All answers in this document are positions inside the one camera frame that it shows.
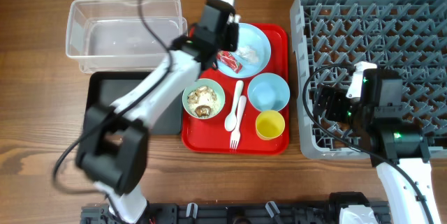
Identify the grey dishwasher rack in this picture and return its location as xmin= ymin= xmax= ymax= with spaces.
xmin=290 ymin=0 xmax=446 ymax=159

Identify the black plastic tray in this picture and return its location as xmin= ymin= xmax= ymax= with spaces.
xmin=85 ymin=71 xmax=183 ymax=135

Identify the white plastic spoon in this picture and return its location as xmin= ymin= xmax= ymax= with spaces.
xmin=224 ymin=80 xmax=244 ymax=132

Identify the red snack wrapper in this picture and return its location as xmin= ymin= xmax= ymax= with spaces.
xmin=217 ymin=51 xmax=242 ymax=73

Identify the white plastic fork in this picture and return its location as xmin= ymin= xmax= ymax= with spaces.
xmin=230 ymin=96 xmax=247 ymax=150

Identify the clear plastic waste bin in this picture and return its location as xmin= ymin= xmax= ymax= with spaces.
xmin=66 ymin=0 xmax=187 ymax=73

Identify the white tissue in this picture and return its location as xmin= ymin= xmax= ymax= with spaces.
xmin=235 ymin=46 xmax=259 ymax=64

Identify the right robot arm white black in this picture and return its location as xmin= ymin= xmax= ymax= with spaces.
xmin=305 ymin=68 xmax=441 ymax=223

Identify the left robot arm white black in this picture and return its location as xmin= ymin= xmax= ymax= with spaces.
xmin=75 ymin=0 xmax=240 ymax=223

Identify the yellow plastic cup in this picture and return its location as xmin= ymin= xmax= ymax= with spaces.
xmin=255 ymin=110 xmax=286 ymax=140

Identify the red serving tray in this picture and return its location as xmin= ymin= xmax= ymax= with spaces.
xmin=182 ymin=23 xmax=289 ymax=156

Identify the green bowl with food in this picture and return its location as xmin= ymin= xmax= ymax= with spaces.
xmin=182 ymin=78 xmax=226 ymax=119

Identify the light blue bowl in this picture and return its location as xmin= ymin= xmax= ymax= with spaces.
xmin=247 ymin=73 xmax=291 ymax=112

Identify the light blue plate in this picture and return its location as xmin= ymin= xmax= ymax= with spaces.
xmin=217 ymin=23 xmax=272 ymax=79

